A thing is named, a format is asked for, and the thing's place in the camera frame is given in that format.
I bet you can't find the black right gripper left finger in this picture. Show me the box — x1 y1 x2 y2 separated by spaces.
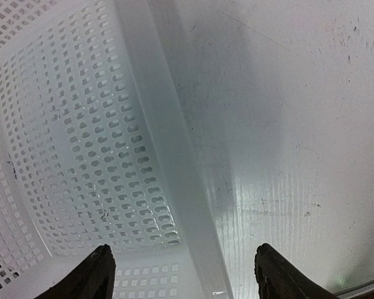
48 244 116 298

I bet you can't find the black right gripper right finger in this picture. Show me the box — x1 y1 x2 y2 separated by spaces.
254 243 333 298

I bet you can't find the white perforated plastic basket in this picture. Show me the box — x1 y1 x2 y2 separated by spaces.
0 1 233 298

